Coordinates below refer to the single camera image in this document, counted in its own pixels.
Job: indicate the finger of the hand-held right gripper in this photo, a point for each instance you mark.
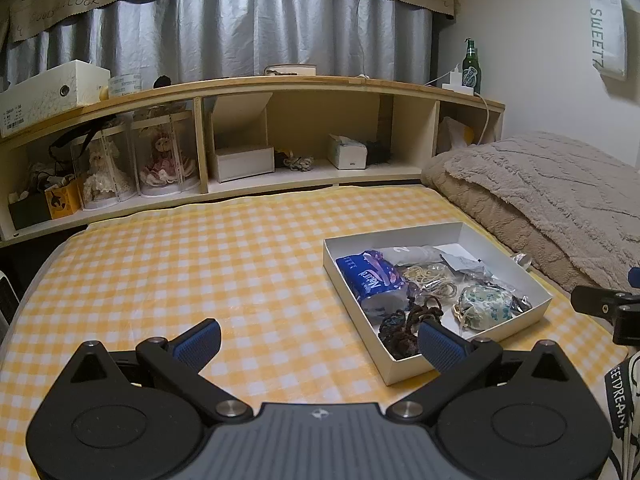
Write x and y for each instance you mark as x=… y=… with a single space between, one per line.
x=595 y=300
x=635 y=279

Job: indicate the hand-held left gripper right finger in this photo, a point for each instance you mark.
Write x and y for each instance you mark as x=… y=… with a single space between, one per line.
x=442 y=347

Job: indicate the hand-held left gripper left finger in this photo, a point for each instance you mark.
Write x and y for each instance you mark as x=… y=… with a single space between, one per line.
x=200 y=342

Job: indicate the floral fabric pouch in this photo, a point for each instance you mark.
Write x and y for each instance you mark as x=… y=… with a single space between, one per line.
x=485 y=305

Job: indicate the bag of rubber bands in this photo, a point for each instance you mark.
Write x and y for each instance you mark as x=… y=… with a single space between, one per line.
x=430 y=277

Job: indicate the white shallow cardboard box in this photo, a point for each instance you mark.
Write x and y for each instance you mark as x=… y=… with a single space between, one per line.
x=525 y=317

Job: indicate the clear plastic packet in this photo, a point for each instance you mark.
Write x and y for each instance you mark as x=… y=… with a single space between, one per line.
x=465 y=262

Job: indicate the grey fabric sachet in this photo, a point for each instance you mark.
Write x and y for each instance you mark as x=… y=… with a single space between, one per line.
x=420 y=255

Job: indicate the blue purple tissue pack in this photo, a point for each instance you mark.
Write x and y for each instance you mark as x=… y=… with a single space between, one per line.
x=370 y=275

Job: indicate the yellow checked bed sheet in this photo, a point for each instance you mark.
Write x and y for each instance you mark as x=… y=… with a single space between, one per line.
x=200 y=260

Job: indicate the printed white cloth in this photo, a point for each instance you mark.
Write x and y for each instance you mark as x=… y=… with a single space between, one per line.
x=625 y=410

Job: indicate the crumpled clear plastic wrapper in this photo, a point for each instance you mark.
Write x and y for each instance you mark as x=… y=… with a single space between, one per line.
x=521 y=261

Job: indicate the beige fleece blanket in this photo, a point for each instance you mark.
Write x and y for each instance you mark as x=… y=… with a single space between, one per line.
x=550 y=185

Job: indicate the open white cardboard box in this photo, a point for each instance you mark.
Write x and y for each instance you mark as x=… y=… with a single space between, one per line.
x=242 y=162

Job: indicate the doll in clear case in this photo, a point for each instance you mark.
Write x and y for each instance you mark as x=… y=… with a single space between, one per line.
x=102 y=175
x=162 y=160

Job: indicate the small yellow box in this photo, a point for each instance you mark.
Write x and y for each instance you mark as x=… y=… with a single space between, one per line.
x=62 y=200

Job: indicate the white tissue box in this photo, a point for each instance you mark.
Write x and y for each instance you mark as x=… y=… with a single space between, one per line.
x=347 y=155

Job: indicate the white plastic bag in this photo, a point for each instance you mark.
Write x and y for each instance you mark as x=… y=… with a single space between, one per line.
x=452 y=132

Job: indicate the small black box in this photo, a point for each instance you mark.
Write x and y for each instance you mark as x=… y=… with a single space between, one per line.
x=27 y=212

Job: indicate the white power strip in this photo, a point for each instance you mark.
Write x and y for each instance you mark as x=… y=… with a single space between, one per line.
x=457 y=89

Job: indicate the white paper bag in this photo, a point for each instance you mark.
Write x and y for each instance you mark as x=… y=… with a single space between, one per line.
x=607 y=25

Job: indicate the green beer bottle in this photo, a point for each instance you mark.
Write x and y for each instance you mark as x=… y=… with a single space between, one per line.
x=471 y=70

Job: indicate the small black fluffy object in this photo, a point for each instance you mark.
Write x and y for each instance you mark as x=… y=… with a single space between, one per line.
x=162 y=81

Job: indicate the white charger plug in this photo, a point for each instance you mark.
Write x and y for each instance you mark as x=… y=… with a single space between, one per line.
x=455 y=76

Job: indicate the roll of tape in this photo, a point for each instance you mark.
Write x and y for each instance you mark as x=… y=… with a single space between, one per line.
x=124 y=85

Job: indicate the wooden headboard shelf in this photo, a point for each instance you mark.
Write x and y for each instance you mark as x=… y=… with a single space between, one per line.
x=300 y=82

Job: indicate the white shoe box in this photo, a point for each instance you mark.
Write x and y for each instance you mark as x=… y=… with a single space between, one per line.
x=45 y=95

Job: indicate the grey curtain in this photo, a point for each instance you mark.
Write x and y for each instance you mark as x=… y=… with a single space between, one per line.
x=225 y=30

